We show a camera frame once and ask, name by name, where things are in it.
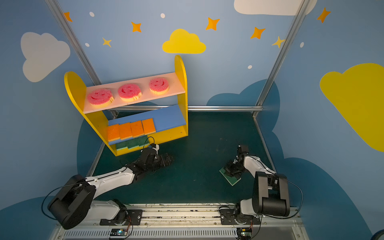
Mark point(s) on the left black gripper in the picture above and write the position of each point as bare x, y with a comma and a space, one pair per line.
162, 160

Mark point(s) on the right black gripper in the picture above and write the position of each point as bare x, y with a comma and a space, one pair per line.
234, 170

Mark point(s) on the green sponge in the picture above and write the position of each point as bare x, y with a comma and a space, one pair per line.
122, 146
131, 144
143, 141
231, 180

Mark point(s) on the orange sponge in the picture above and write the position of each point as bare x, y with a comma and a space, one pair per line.
137, 129
125, 131
148, 126
113, 133

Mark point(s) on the pink smiley sponge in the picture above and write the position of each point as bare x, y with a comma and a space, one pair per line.
129, 92
100, 98
159, 86

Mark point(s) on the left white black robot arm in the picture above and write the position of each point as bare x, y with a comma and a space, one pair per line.
76, 202

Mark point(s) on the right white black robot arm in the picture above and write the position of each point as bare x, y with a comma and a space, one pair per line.
270, 191

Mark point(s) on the yellow shelf with pink and blue boards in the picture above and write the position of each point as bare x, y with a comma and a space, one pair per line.
170, 122

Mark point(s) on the back aluminium floor bar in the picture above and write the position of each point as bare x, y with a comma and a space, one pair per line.
196, 108

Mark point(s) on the right small circuit board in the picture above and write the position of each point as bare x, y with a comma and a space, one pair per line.
244, 233

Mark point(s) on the small circuit board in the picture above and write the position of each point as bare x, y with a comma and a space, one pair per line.
244, 233
119, 233

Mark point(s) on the left small circuit board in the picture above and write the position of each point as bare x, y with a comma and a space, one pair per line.
119, 233

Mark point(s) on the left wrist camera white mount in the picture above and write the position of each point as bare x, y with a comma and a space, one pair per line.
155, 147

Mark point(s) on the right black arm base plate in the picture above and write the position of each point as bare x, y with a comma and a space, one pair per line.
235, 217

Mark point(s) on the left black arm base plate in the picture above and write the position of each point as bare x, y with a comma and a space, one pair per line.
129, 217

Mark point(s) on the aluminium rail frame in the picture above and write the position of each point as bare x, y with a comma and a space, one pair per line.
186, 222

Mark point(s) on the left aluminium corner post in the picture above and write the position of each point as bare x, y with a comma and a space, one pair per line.
64, 24

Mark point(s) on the aluminium corner post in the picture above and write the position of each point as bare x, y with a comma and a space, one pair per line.
290, 37
64, 24

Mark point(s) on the right aluminium corner post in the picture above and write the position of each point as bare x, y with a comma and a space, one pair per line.
290, 37

